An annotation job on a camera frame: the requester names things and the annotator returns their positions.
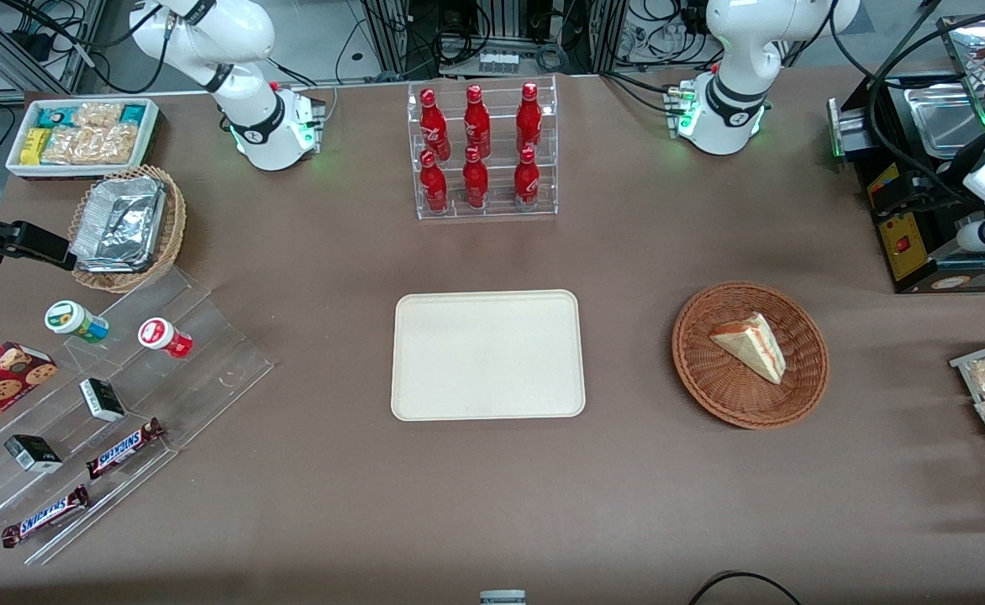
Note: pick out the steel tray with red items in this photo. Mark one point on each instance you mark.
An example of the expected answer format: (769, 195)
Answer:
(984, 46)

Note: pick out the white snack bin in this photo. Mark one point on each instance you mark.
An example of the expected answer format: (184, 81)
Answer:
(22, 168)

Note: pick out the small grey device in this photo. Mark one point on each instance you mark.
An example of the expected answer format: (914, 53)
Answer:
(503, 597)

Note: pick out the teal snack packet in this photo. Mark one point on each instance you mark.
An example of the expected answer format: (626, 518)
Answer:
(133, 113)
(55, 117)

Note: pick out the black counter machine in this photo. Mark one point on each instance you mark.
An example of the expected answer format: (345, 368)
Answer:
(921, 252)

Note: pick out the cream plastic tray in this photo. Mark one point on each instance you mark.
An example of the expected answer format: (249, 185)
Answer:
(487, 355)

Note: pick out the yellow snack packet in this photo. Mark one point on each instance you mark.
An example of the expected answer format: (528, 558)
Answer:
(34, 145)

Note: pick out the clear cracker bag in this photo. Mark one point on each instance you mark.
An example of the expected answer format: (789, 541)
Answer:
(89, 144)
(99, 114)

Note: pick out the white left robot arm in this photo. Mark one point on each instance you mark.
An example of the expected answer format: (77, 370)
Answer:
(732, 76)

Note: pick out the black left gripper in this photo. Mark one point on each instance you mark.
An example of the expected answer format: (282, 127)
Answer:
(940, 181)

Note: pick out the stack of foil trays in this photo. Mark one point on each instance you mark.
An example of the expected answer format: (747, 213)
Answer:
(118, 223)

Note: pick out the red soda bottle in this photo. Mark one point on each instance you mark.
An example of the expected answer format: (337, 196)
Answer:
(529, 116)
(475, 178)
(476, 118)
(433, 122)
(527, 178)
(434, 183)

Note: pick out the clear acrylic step display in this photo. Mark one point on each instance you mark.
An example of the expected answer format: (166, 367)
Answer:
(207, 353)

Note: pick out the red lid cup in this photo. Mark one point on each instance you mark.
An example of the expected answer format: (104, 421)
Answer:
(163, 336)

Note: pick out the round brown wicker basket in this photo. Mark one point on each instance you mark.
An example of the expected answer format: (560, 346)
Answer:
(711, 378)

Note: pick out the tan wicker basket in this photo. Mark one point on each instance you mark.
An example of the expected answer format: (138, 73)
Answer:
(171, 235)

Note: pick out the small black box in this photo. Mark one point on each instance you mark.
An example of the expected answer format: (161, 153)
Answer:
(102, 400)
(34, 454)

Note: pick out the steel pan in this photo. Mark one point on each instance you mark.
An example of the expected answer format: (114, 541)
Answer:
(942, 118)

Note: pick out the green lid cup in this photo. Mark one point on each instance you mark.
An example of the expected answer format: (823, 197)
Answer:
(72, 319)

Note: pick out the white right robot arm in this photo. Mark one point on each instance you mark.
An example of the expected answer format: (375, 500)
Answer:
(249, 101)

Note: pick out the clear acrylic bottle rack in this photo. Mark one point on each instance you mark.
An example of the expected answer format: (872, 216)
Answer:
(486, 206)

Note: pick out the Snickers bar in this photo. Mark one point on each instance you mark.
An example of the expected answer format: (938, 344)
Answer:
(123, 448)
(45, 516)

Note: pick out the triangle sandwich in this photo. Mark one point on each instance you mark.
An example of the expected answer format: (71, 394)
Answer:
(753, 346)

